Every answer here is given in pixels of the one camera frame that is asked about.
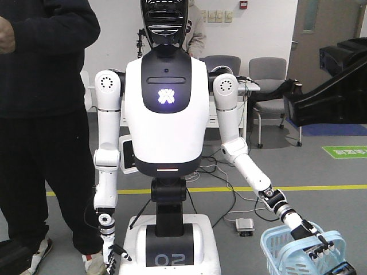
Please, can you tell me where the light blue plastic basket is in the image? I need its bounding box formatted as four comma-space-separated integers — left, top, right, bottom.
260, 224, 346, 274

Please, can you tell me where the grey office chair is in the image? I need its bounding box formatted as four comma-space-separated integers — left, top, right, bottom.
199, 55, 241, 75
247, 57, 303, 148

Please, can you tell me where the person in dark clothes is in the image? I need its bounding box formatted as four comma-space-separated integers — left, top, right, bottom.
1, 1, 106, 274

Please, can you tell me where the man in beige hoodie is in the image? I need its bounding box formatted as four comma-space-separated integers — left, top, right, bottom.
182, 0, 206, 59

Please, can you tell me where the brown door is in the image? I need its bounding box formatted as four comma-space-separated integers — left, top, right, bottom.
287, 1, 366, 93

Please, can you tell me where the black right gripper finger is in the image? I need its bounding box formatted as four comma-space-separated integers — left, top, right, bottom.
283, 64, 366, 126
319, 37, 366, 75

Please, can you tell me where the black Franzzi cookie box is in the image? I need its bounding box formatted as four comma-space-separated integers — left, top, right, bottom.
326, 261, 357, 275

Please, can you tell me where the white humanoid robot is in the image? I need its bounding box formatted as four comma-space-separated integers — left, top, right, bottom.
94, 1, 334, 274

